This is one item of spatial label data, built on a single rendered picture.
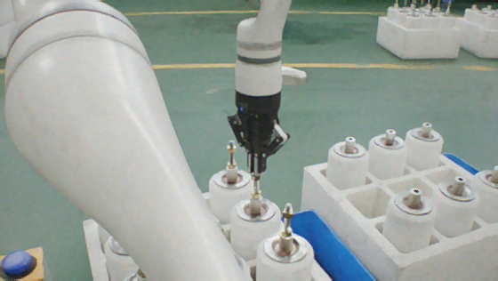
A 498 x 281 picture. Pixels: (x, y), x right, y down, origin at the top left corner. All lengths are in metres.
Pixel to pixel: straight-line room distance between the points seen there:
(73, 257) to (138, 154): 0.99
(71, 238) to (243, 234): 0.56
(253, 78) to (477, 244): 0.58
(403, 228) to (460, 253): 0.15
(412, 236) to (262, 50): 0.47
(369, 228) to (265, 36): 0.47
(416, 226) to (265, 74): 0.42
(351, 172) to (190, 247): 0.89
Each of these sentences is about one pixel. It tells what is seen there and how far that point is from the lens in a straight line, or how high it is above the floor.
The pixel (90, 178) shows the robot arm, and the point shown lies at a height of 0.64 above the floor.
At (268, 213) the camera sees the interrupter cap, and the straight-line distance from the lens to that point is 0.82.
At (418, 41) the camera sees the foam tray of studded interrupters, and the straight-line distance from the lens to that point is 2.82.
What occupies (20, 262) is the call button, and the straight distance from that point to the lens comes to 0.67.
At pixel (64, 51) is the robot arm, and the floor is 0.68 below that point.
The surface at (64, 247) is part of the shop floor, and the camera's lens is 1.21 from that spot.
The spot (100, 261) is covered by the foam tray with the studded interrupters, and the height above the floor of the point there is 0.18.
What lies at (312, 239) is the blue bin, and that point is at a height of 0.04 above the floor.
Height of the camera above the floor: 0.74
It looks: 27 degrees down
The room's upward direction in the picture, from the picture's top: straight up
